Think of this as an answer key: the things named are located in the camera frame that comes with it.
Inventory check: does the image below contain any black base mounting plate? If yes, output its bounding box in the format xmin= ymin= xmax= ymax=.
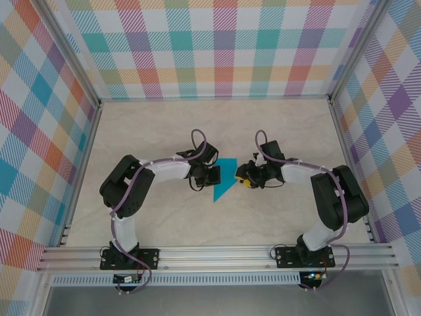
xmin=100 ymin=248 xmax=161 ymax=271
xmin=275 ymin=246 xmax=335 ymax=269

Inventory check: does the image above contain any blue paper sheet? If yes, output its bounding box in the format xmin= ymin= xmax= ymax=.
xmin=212 ymin=158 xmax=239 ymax=203

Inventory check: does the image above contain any short aluminium frame leg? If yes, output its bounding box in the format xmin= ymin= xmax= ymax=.
xmin=29 ymin=272 xmax=55 ymax=316
xmin=383 ymin=270 xmax=409 ymax=316

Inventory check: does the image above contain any grey metal sheet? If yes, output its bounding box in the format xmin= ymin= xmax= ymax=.
xmin=42 ymin=284 xmax=395 ymax=316

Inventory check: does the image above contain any aluminium mounting rail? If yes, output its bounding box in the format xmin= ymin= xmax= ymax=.
xmin=36 ymin=243 xmax=401 ymax=273

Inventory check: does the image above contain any aluminium frame post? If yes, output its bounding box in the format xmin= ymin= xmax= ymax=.
xmin=34 ymin=0 xmax=102 ymax=107
xmin=328 ymin=0 xmax=393 ymax=105

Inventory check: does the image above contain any aluminium table edge rail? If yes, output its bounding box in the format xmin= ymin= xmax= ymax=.
xmin=57 ymin=101 xmax=103 ymax=248
xmin=328 ymin=98 xmax=378 ymax=244

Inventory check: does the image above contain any slotted grey cable tray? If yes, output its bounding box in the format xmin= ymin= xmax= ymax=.
xmin=51 ymin=271 xmax=302 ymax=286

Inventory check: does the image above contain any thin aluminium wall rail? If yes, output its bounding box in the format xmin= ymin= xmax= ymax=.
xmin=98 ymin=94 xmax=334 ymax=103

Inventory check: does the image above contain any purple cable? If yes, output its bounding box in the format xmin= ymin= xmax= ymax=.
xmin=255 ymin=130 xmax=349 ymax=292
xmin=110 ymin=128 xmax=207 ymax=295

